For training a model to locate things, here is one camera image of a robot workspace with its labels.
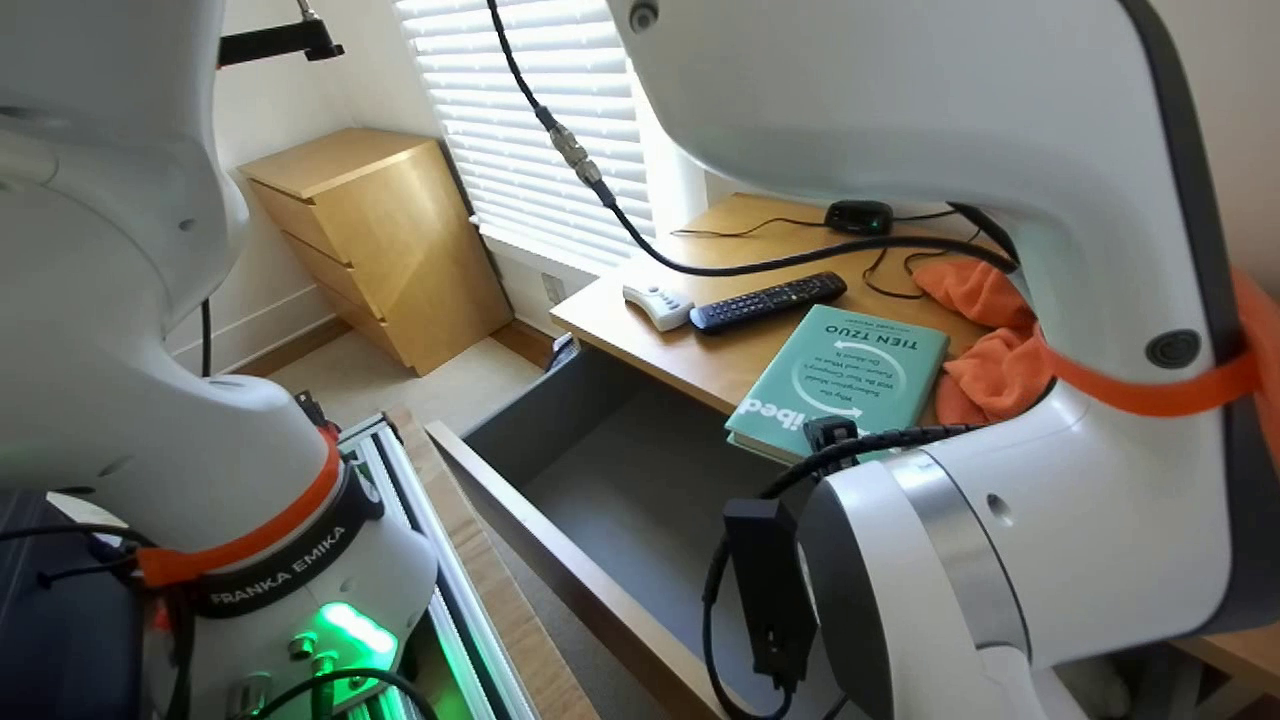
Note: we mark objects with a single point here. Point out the teal paperback book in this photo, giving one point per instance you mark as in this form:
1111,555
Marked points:
843,375

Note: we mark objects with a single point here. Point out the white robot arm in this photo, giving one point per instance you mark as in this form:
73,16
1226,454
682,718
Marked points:
935,132

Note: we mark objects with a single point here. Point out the grey drawer with wooden front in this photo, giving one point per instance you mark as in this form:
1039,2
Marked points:
624,464

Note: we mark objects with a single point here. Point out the small white device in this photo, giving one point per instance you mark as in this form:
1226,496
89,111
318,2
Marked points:
656,305

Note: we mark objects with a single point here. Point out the black remote control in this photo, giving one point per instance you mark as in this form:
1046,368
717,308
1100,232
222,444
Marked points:
767,300

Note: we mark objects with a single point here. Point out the white slatted window blind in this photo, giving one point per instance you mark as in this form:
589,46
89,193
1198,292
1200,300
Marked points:
535,132

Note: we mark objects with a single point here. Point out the black connector box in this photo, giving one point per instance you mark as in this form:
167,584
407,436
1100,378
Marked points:
768,584

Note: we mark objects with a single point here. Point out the small black round device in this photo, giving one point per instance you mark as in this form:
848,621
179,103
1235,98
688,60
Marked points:
859,218

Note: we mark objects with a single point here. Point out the light wooden cabinet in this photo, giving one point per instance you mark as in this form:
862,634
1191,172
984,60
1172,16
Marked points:
384,243

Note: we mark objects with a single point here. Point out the orange cloth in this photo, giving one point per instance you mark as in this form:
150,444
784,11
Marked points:
995,365

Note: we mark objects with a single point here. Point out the dark box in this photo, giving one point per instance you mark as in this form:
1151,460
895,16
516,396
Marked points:
60,627

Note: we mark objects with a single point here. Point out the aluminium rail frame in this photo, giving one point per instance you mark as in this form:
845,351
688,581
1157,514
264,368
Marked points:
454,584

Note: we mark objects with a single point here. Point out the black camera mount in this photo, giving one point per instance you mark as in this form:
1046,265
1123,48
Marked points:
284,43

